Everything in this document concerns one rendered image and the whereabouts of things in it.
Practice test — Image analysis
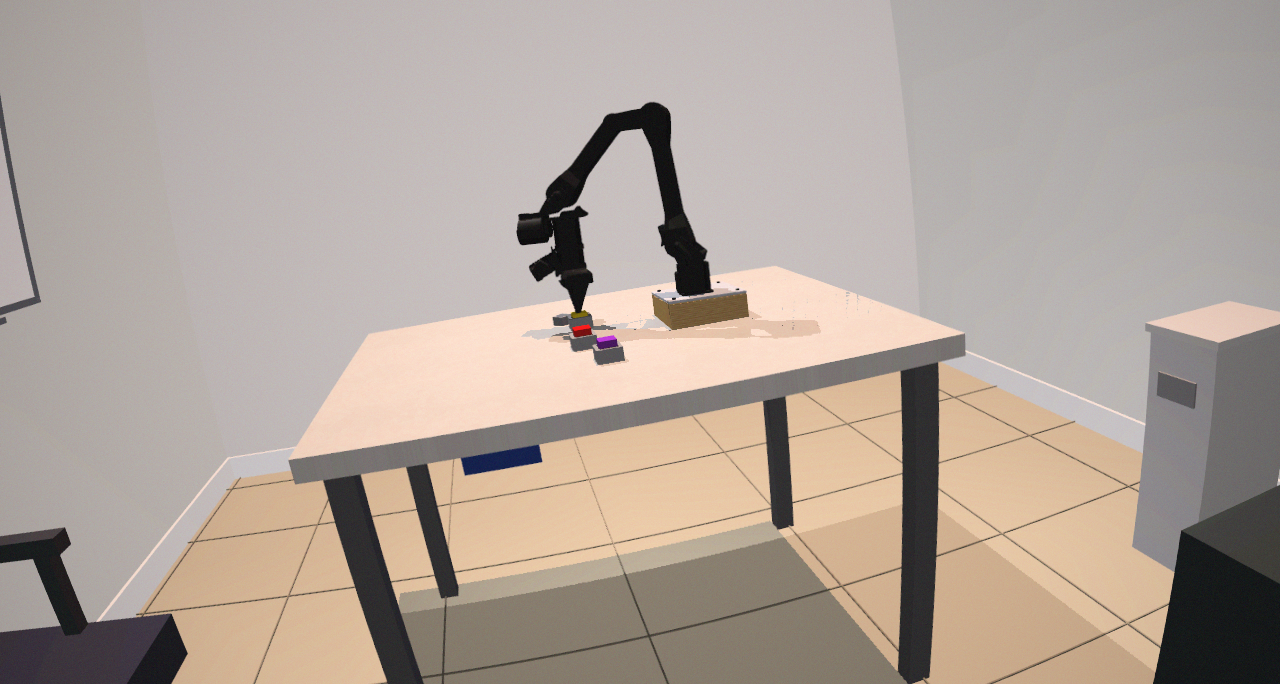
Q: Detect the red button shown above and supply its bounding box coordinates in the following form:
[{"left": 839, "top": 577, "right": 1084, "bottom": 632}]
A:
[{"left": 570, "top": 325, "right": 596, "bottom": 352}]

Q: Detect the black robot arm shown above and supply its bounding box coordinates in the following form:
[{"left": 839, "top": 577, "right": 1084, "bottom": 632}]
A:
[{"left": 516, "top": 102, "right": 714, "bottom": 296}]

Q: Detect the yellow button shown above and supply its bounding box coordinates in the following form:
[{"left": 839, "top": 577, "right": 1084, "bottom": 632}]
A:
[{"left": 567, "top": 310, "right": 594, "bottom": 330}]

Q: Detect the purple button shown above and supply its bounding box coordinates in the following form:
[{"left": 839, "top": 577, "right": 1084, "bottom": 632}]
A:
[{"left": 593, "top": 336, "right": 625, "bottom": 365}]

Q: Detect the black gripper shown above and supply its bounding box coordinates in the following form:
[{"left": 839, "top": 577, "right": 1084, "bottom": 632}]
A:
[{"left": 556, "top": 240, "right": 593, "bottom": 313}]

